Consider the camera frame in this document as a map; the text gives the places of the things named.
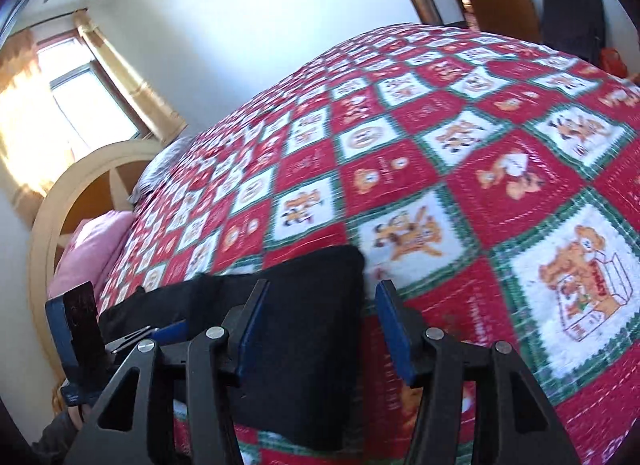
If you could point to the striped grey pillow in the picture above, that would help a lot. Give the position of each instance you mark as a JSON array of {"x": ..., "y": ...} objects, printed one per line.
[{"x": 155, "y": 170}]

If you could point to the red bag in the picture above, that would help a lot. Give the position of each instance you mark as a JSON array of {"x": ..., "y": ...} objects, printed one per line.
[{"x": 612, "y": 62}]

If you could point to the wood framed window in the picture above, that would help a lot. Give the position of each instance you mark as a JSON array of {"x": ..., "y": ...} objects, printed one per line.
[{"x": 85, "y": 90}]

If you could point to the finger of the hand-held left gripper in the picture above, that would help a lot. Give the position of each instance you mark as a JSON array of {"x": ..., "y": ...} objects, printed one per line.
[{"x": 167, "y": 332}]

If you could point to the black pants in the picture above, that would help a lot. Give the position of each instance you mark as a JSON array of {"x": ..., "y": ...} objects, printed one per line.
[{"x": 310, "y": 345}]

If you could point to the cream and wood headboard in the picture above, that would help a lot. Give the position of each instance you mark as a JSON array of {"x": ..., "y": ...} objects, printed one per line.
[{"x": 55, "y": 205}]

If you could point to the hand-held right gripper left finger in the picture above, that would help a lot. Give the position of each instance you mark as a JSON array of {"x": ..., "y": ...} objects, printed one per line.
[{"x": 252, "y": 330}]

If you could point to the person's left hand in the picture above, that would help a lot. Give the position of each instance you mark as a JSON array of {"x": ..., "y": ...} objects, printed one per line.
[{"x": 79, "y": 415}]

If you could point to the red printed patchwork quilt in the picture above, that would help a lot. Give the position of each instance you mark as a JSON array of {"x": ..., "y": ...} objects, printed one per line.
[{"x": 450, "y": 170}]

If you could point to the narrow yellow patterned curtain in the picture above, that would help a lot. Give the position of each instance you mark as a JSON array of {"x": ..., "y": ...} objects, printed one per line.
[{"x": 135, "y": 90}]

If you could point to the wide yellow patterned curtain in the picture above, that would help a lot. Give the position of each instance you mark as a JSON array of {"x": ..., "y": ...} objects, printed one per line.
[{"x": 30, "y": 120}]

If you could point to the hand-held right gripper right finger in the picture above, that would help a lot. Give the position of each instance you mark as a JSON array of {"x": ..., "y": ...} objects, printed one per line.
[{"x": 397, "y": 335}]

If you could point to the person's left forearm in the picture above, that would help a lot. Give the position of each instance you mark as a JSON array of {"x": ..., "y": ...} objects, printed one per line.
[{"x": 55, "y": 440}]

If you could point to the folded pink blanket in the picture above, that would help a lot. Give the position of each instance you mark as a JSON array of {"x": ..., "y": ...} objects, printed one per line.
[{"x": 90, "y": 255}]

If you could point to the black folding chair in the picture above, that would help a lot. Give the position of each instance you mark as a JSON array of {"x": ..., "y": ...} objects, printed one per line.
[{"x": 570, "y": 15}]

